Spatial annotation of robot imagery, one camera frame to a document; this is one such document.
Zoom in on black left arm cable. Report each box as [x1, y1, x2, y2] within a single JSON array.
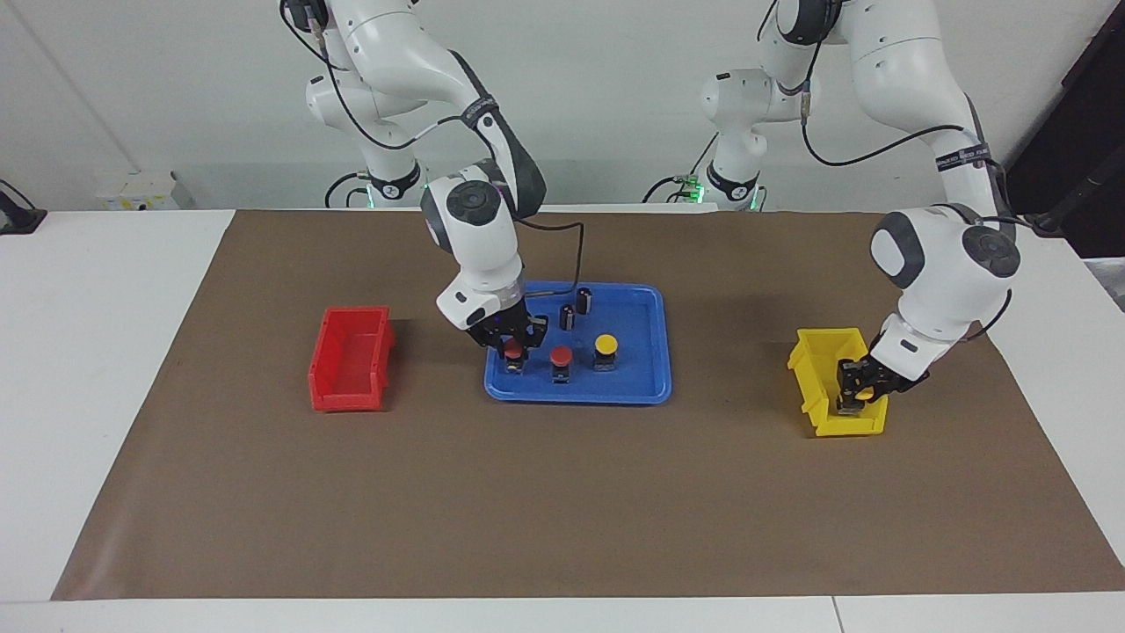
[[756, 0, 1025, 344]]

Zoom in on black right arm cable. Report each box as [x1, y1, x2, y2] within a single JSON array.
[[279, 0, 586, 297]]

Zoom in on dark panel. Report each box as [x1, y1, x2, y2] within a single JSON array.
[[1002, 0, 1125, 258]]

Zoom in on brown table mat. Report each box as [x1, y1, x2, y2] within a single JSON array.
[[51, 208, 1125, 602]]

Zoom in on yellow plastic bin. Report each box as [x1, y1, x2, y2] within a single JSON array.
[[787, 328, 889, 439]]

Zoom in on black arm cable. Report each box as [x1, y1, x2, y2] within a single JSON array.
[[279, 0, 586, 297], [756, 0, 1025, 344]]

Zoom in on red plastic bin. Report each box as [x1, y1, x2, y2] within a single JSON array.
[[308, 305, 396, 413]]

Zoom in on black stand bar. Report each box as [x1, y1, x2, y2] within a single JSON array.
[[1027, 149, 1125, 238]]

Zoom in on blue plastic tray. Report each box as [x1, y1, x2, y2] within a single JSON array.
[[484, 281, 674, 406]]

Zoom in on black base cable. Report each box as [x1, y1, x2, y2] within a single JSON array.
[[324, 171, 440, 209], [642, 134, 722, 205]]

